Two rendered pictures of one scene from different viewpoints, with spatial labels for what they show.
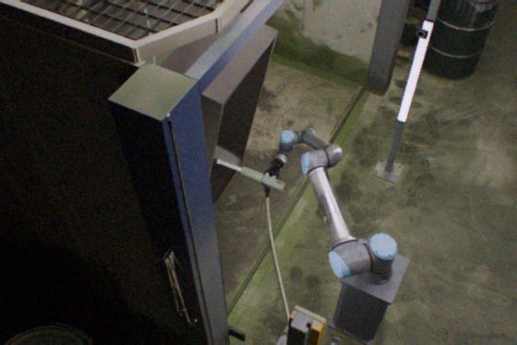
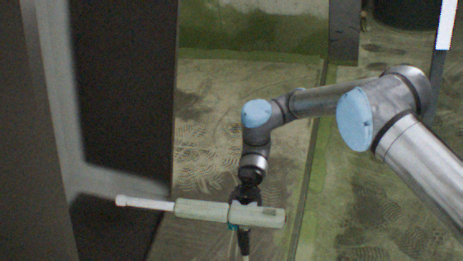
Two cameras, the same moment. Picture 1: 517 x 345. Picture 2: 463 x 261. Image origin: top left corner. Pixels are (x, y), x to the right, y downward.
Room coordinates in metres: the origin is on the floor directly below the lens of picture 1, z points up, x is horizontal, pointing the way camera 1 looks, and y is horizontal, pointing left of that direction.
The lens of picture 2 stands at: (1.28, 0.10, 1.53)
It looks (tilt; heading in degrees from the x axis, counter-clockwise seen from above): 38 degrees down; 350
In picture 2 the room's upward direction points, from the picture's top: 7 degrees counter-clockwise
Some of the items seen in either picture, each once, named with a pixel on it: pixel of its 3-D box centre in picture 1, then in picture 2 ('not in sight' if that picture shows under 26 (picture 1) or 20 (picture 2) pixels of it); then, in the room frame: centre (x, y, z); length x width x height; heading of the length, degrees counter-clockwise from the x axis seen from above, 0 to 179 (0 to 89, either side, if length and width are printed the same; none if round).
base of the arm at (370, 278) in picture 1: (377, 265); not in sight; (1.43, -0.64, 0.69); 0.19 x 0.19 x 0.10
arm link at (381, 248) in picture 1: (379, 253); not in sight; (1.43, -0.63, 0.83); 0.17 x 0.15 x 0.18; 106
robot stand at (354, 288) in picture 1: (366, 295); not in sight; (1.43, -0.64, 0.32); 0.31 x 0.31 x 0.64; 62
